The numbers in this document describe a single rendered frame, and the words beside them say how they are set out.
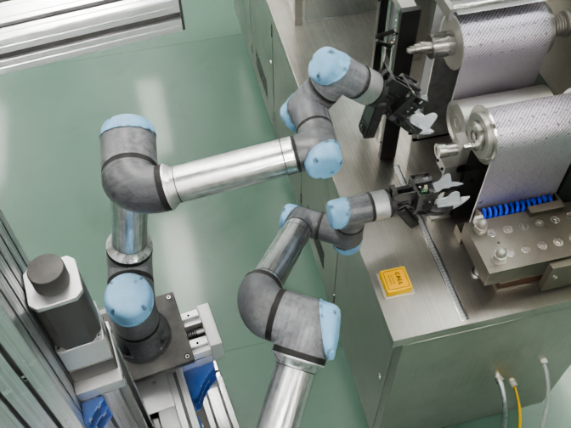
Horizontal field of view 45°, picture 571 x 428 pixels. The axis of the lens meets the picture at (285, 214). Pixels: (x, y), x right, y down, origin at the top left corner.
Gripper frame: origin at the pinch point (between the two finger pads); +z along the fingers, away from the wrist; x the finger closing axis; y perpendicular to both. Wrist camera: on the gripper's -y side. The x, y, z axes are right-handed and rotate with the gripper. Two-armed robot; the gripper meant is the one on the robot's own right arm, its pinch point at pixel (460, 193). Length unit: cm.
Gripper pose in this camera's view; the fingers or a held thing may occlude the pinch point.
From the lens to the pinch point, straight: 183.3
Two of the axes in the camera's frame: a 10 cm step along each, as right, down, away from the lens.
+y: -0.1, -6.0, -8.0
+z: 9.7, -2.0, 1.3
